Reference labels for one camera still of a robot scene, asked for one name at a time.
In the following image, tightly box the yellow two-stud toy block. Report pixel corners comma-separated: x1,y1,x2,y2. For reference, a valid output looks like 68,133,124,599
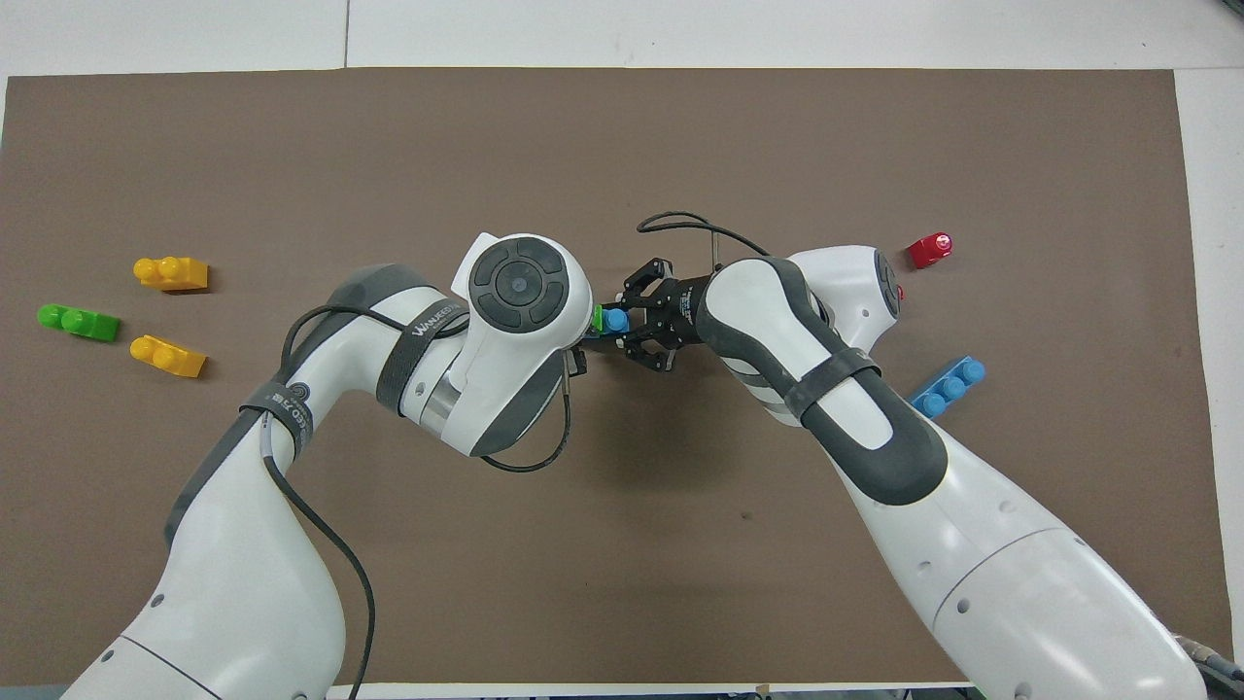
129,334,208,379
133,256,209,293

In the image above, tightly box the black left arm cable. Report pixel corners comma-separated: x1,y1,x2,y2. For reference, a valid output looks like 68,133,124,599
262,306,574,700

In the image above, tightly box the brown table mat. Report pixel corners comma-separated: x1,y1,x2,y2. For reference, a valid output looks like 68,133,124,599
0,66,1235,686

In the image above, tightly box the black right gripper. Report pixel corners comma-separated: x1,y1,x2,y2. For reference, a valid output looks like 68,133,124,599
562,258,715,378

